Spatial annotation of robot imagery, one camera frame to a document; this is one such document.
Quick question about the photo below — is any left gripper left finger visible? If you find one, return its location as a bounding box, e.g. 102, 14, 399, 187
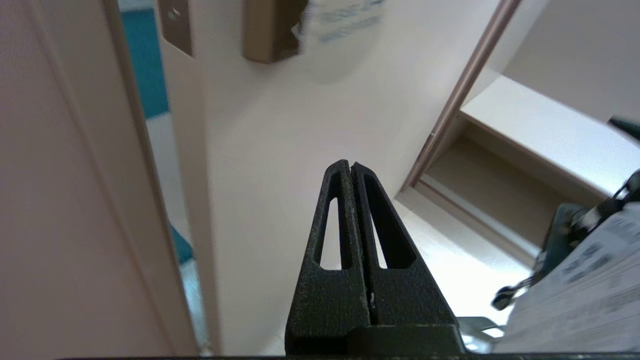
285, 160, 373, 357

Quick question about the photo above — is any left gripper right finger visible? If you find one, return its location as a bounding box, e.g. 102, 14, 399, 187
346, 162, 467, 357

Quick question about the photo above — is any blue and white door hanger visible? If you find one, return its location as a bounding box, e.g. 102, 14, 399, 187
292, 0, 388, 45

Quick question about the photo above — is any cream door panel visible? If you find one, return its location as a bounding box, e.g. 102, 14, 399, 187
155, 0, 506, 357

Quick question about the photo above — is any bronze door lock plate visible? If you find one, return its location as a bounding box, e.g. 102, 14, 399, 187
242, 0, 308, 64

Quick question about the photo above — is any metal door latch plate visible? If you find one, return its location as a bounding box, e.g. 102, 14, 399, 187
159, 0, 194, 57

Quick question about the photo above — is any white printed paper label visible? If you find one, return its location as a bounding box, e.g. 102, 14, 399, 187
495, 202, 640, 353

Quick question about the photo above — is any white shelf board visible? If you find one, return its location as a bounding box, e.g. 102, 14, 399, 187
460, 75, 640, 201

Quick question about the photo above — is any brown wooden frame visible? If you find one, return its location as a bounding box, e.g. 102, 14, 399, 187
400, 0, 551, 271

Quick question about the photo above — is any pink-brown door frame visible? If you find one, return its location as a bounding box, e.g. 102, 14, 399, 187
0, 0, 201, 357

